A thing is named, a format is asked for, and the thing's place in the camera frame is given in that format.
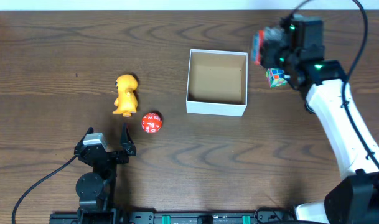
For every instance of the white cardboard box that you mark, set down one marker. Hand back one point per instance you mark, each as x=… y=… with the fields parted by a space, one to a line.
x=217 y=82

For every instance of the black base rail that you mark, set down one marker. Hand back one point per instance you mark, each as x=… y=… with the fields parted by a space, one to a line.
x=176 y=217

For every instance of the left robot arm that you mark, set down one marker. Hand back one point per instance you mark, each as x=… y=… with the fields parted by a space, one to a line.
x=96 y=188

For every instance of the red toy robot car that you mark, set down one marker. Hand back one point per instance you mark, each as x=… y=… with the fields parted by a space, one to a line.
x=257 y=42

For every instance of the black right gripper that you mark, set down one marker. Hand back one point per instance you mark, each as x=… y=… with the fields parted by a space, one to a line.
x=268 y=55

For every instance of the colourful puzzle cube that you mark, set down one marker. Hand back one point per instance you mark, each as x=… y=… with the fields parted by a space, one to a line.
x=275 y=77

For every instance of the orange dinosaur toy figure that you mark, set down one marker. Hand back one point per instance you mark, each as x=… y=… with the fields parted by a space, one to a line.
x=126 y=102

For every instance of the red ball with white letters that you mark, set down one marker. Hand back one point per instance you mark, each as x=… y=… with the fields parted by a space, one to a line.
x=151 y=123

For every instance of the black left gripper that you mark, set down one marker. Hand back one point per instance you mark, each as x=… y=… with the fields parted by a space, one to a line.
x=109 y=155

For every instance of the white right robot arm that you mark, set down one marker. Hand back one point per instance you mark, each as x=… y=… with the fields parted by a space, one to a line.
x=324 y=87

